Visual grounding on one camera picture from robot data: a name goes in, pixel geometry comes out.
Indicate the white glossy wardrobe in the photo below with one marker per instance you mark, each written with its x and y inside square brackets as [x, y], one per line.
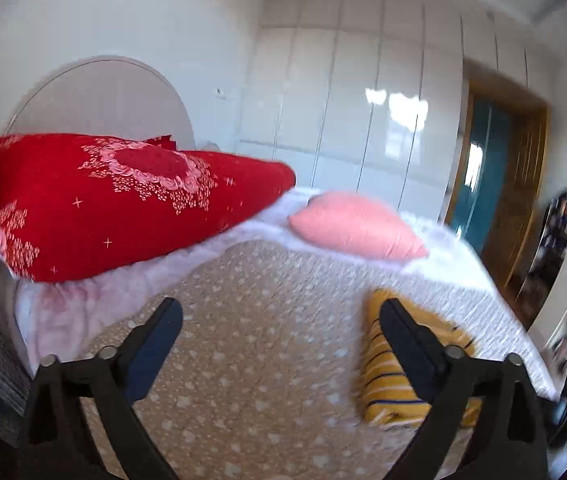
[366, 95]

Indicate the teal wooden-framed door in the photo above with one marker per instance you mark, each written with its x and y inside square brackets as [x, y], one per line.
[501, 162]

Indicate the yellow striped knit sweater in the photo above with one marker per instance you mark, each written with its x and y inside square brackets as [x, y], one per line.
[404, 362]

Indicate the white round headboard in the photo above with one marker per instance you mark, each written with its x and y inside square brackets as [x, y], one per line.
[105, 96]

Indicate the pink pillow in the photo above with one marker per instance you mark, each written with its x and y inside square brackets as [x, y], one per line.
[358, 226]

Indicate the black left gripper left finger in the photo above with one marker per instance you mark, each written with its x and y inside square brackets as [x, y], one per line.
[56, 441]

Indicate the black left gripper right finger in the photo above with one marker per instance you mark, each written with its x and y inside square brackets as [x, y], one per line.
[508, 440]

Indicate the beige white-dotted bedspread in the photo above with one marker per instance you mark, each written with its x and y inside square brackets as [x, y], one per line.
[280, 371]

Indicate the red patterned pillow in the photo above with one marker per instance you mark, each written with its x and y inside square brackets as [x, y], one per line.
[74, 206]

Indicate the white bed sheet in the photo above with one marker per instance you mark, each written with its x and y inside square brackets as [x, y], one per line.
[65, 317]

